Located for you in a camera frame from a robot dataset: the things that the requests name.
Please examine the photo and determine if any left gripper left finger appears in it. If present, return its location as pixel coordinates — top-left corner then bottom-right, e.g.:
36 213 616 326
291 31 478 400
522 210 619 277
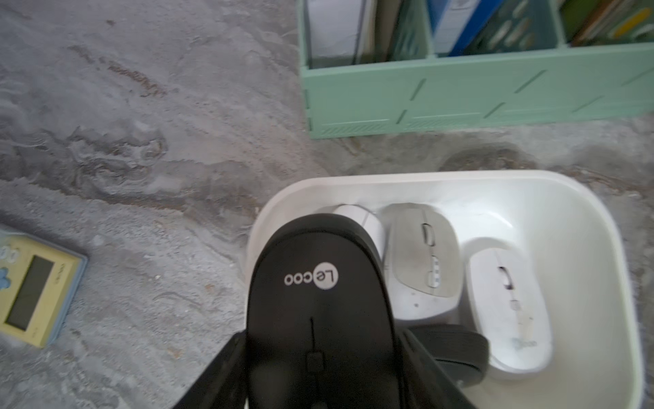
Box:
173 331 247 409

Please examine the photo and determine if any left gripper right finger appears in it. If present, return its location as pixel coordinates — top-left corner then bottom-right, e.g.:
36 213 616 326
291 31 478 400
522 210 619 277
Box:
399 328 475 408

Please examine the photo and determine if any black Lecoo mouse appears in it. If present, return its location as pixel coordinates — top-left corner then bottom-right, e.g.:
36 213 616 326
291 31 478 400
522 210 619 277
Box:
246 213 402 408

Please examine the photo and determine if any grey white mouse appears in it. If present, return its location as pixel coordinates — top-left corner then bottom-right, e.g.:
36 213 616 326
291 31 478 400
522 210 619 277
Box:
384 206 463 322

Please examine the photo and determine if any white plastic storage box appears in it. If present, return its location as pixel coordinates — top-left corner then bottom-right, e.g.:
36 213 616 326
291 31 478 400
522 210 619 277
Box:
243 170 645 408

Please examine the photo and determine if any white Lecoo mouse in box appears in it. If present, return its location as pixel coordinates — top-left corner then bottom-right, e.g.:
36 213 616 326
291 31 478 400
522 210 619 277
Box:
332 204 386 260

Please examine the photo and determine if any green file organizer box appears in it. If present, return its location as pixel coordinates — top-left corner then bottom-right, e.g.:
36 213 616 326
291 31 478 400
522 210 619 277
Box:
296 1 653 139

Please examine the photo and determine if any blue folder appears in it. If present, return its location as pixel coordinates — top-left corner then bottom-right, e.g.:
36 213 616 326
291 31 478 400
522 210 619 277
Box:
426 0 503 57

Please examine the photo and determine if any white binder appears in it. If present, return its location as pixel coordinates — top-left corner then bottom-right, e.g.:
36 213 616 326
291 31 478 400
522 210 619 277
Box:
304 0 377 68

